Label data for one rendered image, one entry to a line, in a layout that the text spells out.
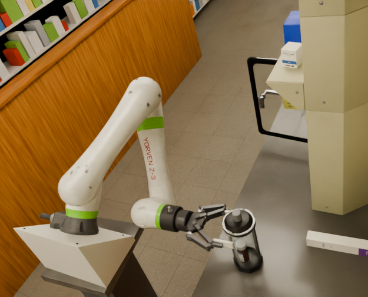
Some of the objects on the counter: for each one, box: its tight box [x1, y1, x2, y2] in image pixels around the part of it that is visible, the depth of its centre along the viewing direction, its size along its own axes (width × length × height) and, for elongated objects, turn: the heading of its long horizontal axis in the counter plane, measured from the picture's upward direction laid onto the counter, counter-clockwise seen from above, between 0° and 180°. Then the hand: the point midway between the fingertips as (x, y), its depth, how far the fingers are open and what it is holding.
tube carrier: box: [222, 208, 261, 268], centre depth 132 cm, size 11×11×21 cm
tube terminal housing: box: [300, 1, 368, 215], centre depth 129 cm, size 25×32×77 cm
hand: (234, 229), depth 130 cm, fingers open, 11 cm apart
